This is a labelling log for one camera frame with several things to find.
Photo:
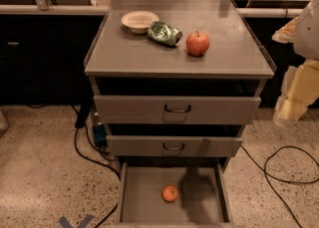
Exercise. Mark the grey drawer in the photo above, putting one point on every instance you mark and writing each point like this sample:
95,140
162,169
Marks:
180,146
201,203
177,110

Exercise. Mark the white bowl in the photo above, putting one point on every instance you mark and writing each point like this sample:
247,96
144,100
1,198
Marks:
139,21

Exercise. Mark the bottom grey drawer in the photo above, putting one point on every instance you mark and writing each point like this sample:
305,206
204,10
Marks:
201,203

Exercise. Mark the top grey drawer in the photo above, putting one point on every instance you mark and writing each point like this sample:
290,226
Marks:
177,110

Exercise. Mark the blue power box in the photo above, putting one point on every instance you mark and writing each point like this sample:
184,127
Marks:
99,135

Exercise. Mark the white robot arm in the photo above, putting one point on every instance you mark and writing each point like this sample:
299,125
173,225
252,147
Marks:
306,40

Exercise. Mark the middle grey drawer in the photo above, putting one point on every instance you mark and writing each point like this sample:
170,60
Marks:
180,146

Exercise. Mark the orange fruit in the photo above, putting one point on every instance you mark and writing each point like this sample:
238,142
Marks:
169,194

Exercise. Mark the grey drawer cabinet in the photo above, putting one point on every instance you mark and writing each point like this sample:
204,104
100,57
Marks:
124,64

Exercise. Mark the white horizontal rail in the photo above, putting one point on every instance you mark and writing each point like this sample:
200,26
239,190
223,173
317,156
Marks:
104,10

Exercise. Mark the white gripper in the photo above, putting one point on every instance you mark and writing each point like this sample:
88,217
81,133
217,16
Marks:
307,35

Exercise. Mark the crushed green soda can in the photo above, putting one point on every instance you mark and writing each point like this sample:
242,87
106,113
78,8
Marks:
164,33

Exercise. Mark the red apple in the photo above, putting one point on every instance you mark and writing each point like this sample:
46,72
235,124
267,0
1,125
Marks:
197,43

